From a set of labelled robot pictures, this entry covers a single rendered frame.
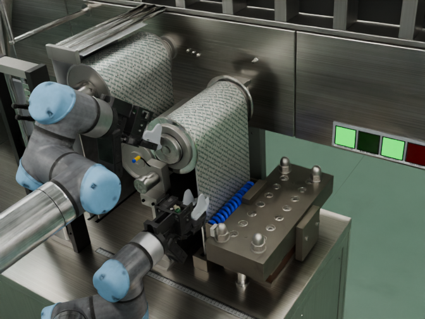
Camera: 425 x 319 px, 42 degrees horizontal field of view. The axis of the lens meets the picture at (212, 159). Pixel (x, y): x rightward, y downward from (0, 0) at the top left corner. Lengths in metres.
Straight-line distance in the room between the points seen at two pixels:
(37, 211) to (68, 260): 0.70
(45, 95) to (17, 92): 0.45
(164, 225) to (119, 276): 0.16
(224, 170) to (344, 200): 1.84
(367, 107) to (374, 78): 0.08
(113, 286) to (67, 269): 0.43
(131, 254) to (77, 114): 0.32
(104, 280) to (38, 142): 0.31
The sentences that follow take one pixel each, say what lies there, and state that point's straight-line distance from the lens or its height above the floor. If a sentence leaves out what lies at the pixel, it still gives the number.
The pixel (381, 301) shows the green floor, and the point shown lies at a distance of 2.64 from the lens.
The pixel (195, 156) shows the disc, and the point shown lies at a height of 1.24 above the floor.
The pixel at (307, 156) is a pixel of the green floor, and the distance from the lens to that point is 3.54.
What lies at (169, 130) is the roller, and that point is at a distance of 1.24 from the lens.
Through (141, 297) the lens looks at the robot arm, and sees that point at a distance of 1.20.
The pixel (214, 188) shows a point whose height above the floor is 1.11.
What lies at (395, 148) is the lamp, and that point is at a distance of 1.39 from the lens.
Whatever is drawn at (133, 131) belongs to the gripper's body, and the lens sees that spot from 1.13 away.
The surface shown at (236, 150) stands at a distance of 1.42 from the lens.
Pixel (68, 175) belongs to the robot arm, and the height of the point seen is 1.43.
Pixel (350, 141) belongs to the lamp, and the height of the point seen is 1.18.
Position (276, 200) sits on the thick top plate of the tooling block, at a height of 1.03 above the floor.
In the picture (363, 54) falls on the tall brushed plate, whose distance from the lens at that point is 1.32.
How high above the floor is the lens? 1.91
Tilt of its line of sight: 33 degrees down
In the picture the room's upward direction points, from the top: 5 degrees counter-clockwise
